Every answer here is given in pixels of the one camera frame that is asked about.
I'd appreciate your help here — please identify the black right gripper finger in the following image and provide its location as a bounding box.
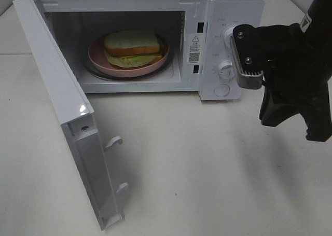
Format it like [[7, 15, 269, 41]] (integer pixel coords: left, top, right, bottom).
[[302, 83, 331, 142], [259, 87, 303, 127]]

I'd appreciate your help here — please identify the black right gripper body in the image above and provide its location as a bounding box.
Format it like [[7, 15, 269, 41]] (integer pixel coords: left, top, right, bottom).
[[259, 23, 331, 112]]

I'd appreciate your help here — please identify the round white door button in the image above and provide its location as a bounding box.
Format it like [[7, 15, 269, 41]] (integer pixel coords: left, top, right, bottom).
[[214, 84, 230, 97]]

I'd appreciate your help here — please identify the white timer knob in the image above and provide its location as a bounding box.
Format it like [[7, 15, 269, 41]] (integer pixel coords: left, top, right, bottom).
[[218, 60, 234, 79]]

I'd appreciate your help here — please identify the white bread sandwich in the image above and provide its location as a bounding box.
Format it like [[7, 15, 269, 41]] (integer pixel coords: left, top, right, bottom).
[[103, 30, 160, 57]]

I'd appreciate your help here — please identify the pink round plate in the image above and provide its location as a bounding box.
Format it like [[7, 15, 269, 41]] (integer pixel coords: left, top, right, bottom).
[[87, 35, 170, 78]]

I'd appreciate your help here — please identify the white microwave door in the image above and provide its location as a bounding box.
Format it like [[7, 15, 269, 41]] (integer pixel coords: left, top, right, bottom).
[[13, 0, 129, 230]]

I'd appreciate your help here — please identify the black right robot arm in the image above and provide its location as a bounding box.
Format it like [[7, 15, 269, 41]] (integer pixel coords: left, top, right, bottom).
[[259, 0, 331, 142]]

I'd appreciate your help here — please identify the upper white power knob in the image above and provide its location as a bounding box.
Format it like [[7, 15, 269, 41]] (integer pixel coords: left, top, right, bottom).
[[223, 24, 236, 48]]

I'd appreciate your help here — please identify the white microwave oven body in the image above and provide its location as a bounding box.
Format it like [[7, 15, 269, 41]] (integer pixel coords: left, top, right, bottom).
[[38, 0, 264, 100]]

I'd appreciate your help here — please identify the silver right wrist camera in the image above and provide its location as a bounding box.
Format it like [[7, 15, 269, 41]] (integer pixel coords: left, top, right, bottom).
[[230, 24, 265, 90]]

